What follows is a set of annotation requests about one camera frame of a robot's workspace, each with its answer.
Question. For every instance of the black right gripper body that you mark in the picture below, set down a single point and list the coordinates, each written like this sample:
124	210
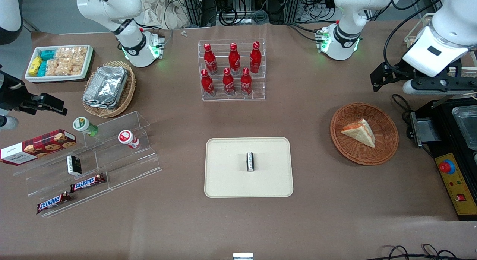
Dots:
11	92

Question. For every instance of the triangular sandwich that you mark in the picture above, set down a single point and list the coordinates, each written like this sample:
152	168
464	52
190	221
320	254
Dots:
359	132

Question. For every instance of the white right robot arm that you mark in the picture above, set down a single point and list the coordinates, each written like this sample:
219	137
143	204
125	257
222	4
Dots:
123	14

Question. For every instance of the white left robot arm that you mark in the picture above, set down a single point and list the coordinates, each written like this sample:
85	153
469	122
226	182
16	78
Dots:
350	29

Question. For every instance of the white rectangular snack tray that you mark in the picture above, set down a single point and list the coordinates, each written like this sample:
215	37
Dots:
59	78

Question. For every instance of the oval tan wicker basket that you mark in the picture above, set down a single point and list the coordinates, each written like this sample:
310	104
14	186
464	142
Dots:
130	92

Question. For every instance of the round brown wicker basket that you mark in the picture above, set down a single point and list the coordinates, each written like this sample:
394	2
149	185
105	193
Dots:
350	152

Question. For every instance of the beige plastic tray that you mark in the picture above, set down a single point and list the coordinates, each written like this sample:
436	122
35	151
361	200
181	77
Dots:
223	178

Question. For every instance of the green lidded drink bottle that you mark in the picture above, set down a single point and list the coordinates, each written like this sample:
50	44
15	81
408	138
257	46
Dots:
84	126

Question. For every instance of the clear rice cracker bag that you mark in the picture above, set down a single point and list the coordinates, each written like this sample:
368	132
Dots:
53	68
64	53
80	54
72	68

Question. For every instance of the teal snack pack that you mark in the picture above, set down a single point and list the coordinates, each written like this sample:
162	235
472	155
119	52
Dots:
47	54
42	69

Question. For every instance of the clear bagged fried snack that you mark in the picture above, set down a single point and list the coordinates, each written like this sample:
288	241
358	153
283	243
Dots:
414	39

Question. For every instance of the yellow snack pack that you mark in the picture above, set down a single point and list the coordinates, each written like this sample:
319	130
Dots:
35	65

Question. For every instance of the red tartan cookie box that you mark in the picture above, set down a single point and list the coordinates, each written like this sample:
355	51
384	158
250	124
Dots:
37	146

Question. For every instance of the aluminium foil container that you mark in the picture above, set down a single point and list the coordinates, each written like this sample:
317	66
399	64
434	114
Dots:
106	85

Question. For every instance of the small black white carton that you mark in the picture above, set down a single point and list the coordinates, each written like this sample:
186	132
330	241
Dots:
74	165

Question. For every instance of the clear plastic food container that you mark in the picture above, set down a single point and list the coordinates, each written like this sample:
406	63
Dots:
466	126

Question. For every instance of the black yellow sealing machine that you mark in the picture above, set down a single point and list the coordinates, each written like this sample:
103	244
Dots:
443	140

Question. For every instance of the red lidded drink bottle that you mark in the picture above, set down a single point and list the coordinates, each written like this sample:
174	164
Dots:
127	138

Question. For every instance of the brown Snickers bar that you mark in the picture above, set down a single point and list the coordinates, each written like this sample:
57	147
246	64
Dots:
53	203
87	183

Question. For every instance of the clear acrylic stepped shelf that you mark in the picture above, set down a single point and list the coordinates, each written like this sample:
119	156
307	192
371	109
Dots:
126	170

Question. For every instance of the red emergency stop button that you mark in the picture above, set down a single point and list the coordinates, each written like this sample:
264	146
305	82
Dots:
446	167

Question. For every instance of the clear acrylic bottle rack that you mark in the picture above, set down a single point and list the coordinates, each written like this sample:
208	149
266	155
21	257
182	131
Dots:
259	88

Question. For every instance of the red cola bottle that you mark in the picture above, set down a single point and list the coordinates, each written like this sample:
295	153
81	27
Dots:
207	84
209	60
234	60
246	83
255	59
228	83

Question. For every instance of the crumpled beige cloth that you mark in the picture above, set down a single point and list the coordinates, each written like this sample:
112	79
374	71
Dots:
160	12

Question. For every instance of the small black silver box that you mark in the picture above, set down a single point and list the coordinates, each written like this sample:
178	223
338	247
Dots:
250	162

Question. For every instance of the small silver white device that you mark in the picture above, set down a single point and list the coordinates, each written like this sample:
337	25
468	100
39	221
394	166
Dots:
243	256

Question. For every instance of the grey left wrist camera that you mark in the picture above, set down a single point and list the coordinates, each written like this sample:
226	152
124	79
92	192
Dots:
407	88

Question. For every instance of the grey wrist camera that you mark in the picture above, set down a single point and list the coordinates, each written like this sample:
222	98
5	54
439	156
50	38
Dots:
8	123
407	88

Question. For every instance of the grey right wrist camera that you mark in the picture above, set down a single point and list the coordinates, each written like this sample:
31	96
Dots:
8	123

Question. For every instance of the aluminium frame post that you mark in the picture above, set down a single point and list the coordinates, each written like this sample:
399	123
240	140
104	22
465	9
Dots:
193	10
294	6

